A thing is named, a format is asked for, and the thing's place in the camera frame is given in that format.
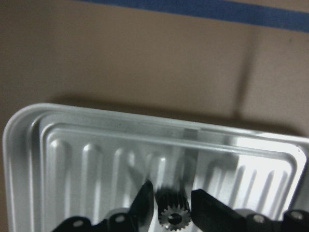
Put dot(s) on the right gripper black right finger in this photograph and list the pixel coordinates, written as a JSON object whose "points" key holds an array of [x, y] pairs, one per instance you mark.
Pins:
{"points": [[211, 215]]}

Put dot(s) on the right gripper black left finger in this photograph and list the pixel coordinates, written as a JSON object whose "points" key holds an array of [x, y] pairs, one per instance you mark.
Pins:
{"points": [[142, 208]]}

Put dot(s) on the small black bearing gear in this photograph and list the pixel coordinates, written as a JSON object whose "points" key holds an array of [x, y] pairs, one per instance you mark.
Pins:
{"points": [[173, 209]]}

